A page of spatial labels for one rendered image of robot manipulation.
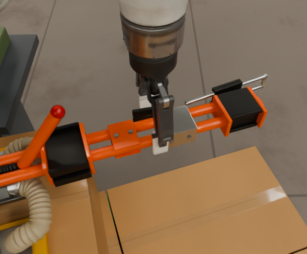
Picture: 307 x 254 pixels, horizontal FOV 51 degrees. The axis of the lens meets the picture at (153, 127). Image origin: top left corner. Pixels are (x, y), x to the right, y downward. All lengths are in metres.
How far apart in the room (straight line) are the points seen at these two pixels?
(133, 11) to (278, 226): 0.92
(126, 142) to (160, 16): 0.27
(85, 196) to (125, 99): 1.50
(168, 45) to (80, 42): 2.24
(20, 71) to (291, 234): 1.11
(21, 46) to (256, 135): 1.39
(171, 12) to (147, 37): 0.05
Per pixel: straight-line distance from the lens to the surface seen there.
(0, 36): 1.42
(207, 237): 1.12
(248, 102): 0.68
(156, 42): 0.45
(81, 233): 0.69
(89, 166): 0.61
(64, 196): 0.74
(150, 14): 0.42
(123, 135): 0.62
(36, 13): 3.11
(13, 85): 1.29
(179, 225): 1.12
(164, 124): 0.53
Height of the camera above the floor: 1.58
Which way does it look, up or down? 52 degrees down
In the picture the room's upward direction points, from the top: straight up
